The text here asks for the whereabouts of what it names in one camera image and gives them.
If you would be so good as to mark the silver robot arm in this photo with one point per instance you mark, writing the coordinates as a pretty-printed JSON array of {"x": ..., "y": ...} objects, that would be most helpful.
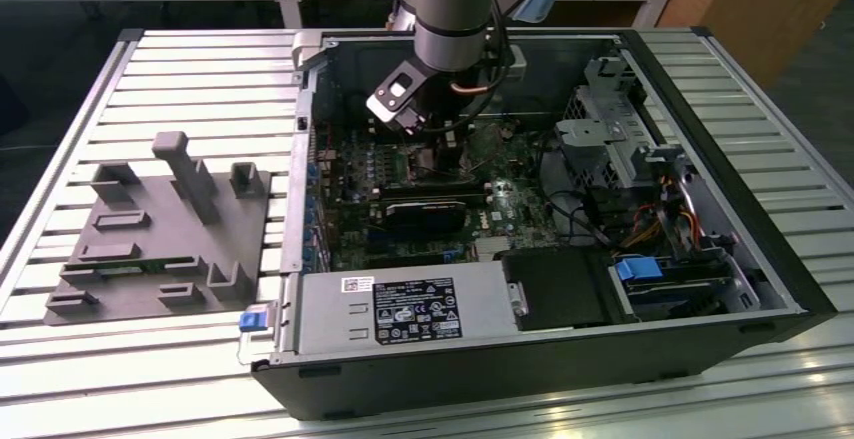
[{"x": 453, "y": 9}]

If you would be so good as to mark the RAM slot with black clips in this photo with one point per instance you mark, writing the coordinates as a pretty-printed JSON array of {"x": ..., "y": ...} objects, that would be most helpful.
[{"x": 393, "y": 138}]

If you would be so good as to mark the RAM slot with white clips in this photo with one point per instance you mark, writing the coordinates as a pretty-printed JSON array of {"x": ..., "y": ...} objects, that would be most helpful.
[{"x": 382, "y": 131}]

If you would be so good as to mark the CPU socket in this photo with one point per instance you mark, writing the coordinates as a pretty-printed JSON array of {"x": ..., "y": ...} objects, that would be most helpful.
[{"x": 420, "y": 159}]

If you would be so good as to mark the long black expansion slot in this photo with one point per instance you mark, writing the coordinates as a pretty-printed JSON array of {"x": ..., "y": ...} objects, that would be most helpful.
[{"x": 433, "y": 193}]

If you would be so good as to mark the green motherboard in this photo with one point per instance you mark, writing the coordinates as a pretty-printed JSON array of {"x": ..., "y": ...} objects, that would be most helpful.
[{"x": 513, "y": 209}]

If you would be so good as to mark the black graphics card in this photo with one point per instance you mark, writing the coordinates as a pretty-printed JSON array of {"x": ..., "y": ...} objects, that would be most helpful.
[{"x": 427, "y": 221}]

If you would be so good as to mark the silver metal drive cage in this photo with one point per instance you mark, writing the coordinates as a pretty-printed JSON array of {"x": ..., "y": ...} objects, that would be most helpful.
[{"x": 600, "y": 134}]

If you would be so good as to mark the small silver heatsink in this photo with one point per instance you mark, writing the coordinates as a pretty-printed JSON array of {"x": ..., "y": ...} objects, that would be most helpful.
[{"x": 491, "y": 249}]

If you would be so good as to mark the black plastic shroud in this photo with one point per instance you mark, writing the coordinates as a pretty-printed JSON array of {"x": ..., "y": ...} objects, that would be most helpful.
[{"x": 560, "y": 289}]

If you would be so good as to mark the blue disk carrier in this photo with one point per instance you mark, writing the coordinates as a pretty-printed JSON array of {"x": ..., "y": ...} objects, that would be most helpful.
[{"x": 636, "y": 270}]

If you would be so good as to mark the grey power supply unit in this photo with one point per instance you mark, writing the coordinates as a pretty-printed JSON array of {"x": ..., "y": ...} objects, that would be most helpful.
[{"x": 326, "y": 309}]

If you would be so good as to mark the grey plastic parts rack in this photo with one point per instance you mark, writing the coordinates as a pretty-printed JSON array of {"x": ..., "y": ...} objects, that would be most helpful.
[{"x": 166, "y": 259}]

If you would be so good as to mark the black disk drive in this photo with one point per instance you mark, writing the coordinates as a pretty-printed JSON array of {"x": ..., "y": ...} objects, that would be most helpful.
[{"x": 680, "y": 294}]

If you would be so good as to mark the blue case latch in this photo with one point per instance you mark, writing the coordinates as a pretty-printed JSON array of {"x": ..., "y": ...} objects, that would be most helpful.
[{"x": 252, "y": 321}]

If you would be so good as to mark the brown wooden cabinet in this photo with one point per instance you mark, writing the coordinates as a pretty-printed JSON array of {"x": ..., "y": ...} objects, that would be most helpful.
[{"x": 767, "y": 9}]

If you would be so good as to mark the black open PC case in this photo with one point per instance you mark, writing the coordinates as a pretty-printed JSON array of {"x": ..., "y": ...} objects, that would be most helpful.
[{"x": 467, "y": 384}]

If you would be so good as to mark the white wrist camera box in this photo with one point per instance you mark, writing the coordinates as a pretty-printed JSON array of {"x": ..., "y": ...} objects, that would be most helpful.
[{"x": 396, "y": 94}]

